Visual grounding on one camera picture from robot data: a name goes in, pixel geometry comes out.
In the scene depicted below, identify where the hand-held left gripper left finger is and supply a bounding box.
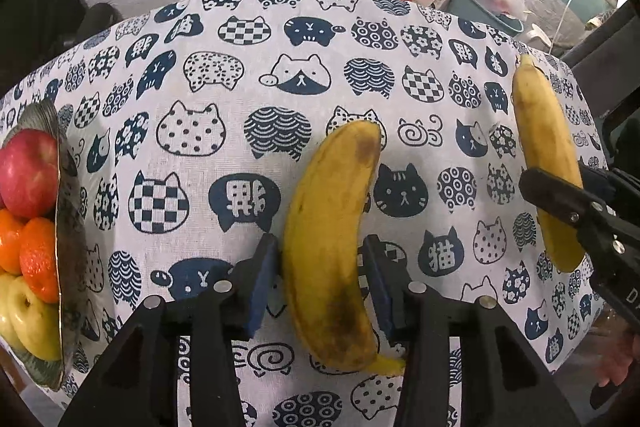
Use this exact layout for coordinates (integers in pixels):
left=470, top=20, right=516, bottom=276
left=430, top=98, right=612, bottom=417
left=59, top=234, right=278, bottom=427

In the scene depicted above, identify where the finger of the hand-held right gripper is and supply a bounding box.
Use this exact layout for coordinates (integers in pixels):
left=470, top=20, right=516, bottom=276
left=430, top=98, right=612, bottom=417
left=518, top=167, right=618, bottom=233
left=577, top=159, right=640, bottom=208

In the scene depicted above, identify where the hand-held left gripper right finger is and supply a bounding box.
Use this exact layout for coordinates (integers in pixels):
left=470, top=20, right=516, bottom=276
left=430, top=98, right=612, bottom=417
left=362, top=234, right=583, bottom=427

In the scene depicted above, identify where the brown-spotted yellow banana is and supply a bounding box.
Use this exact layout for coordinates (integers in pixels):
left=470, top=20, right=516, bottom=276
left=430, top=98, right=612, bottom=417
left=281, top=119, right=407, bottom=378

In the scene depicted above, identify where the glass fruit bowl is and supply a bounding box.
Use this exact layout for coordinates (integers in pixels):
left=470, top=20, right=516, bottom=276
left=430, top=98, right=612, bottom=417
left=0, top=99, right=88, bottom=390

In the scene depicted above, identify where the small tangerine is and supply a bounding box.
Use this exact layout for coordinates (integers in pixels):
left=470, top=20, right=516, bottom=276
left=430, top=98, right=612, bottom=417
left=19, top=217, right=61, bottom=304
left=0, top=208, right=26, bottom=277

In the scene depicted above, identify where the yellow-green apple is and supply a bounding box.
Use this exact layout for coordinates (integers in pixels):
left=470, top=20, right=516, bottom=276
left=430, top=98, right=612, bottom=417
left=0, top=274, right=63, bottom=362

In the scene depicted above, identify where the large red apple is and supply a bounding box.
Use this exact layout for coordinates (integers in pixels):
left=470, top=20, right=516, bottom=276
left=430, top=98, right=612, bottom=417
left=0, top=129, right=62, bottom=220

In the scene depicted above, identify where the person's right hand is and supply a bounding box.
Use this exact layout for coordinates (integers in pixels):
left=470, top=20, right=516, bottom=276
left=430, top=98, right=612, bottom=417
left=597, top=332, right=640, bottom=390

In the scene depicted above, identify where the dark grey chair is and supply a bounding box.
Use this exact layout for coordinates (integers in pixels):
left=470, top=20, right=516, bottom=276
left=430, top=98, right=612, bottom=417
left=560, top=0, right=640, bottom=158

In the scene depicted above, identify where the grey bin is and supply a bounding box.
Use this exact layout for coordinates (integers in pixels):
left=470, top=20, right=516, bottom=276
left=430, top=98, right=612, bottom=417
left=445, top=0, right=525, bottom=38

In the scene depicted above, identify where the cat-print tablecloth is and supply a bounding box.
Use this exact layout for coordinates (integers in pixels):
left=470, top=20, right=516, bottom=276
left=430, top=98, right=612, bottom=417
left=0, top=0, right=613, bottom=427

